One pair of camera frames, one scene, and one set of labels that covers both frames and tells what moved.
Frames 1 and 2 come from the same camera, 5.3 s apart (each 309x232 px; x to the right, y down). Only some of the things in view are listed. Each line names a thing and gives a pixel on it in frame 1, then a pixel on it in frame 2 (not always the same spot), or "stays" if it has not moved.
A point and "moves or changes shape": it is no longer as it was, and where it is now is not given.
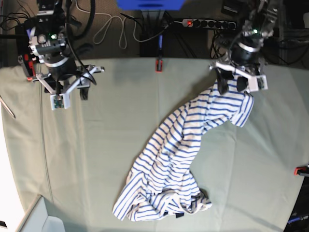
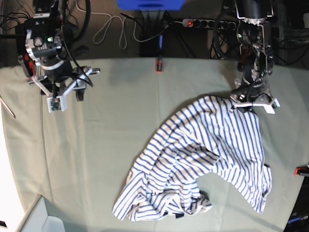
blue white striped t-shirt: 161,186 moves or changes shape
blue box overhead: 150,5 stays
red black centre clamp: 159,63 stays
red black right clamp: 301,170 stays
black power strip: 217,24 stays
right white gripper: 257,83 -> 264,101
